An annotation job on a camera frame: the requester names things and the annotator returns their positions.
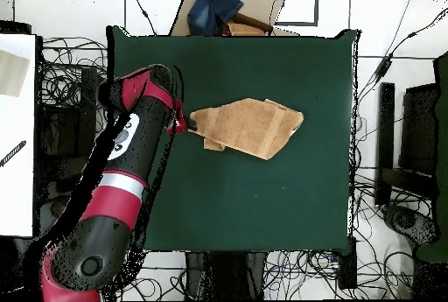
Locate tan terry towel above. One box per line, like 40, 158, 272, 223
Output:
187, 97, 305, 161

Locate dark green table cloth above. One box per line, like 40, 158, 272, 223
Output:
106, 25, 360, 254

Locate black equipment rack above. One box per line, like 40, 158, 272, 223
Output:
36, 65, 106, 198

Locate blue jeans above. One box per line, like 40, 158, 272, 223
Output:
186, 0, 245, 37

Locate dark brown garment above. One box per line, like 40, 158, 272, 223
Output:
230, 11, 275, 34

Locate black striped pen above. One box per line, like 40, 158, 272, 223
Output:
0, 139, 28, 168

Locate beige paper sheet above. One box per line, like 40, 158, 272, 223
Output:
0, 49, 31, 98

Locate white desk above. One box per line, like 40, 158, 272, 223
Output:
0, 33, 38, 238

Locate black rectangular box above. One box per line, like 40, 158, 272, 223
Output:
337, 236, 358, 291

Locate dark green fabric furniture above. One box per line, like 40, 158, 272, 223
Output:
416, 51, 448, 264

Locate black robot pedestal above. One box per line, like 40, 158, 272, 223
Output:
185, 250, 269, 301

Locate black metal frame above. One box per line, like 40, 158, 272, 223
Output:
374, 81, 438, 208

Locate black cable with adapter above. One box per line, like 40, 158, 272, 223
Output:
356, 7, 448, 107

